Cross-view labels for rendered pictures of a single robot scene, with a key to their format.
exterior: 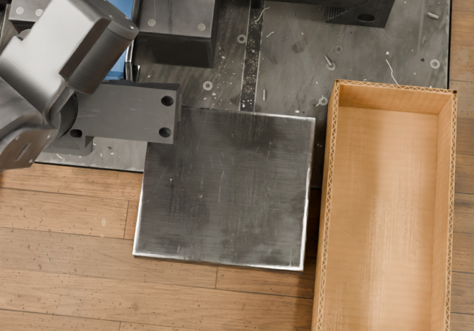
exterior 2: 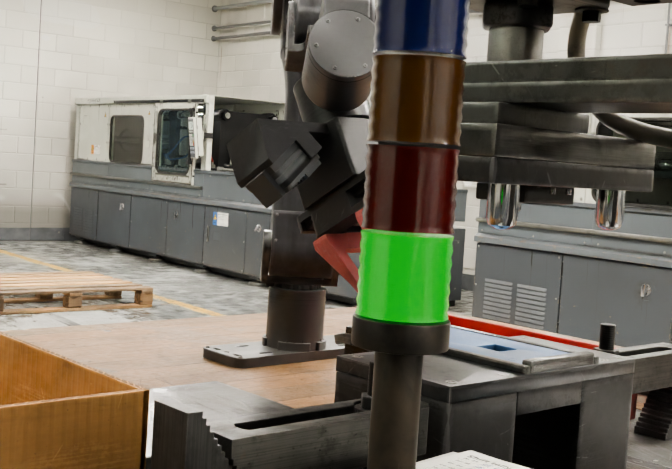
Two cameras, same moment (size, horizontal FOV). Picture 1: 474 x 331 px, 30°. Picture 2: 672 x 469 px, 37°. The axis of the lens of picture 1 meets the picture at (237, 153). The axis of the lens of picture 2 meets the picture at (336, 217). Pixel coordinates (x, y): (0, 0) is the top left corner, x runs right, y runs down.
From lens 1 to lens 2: 1.13 m
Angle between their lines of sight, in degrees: 97
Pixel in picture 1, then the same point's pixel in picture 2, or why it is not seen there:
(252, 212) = not seen: hidden behind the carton
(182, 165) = (248, 410)
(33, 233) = (319, 394)
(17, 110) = not seen: outside the picture
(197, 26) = (362, 356)
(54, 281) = (263, 387)
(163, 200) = (233, 397)
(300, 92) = not seen: outside the picture
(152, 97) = (271, 123)
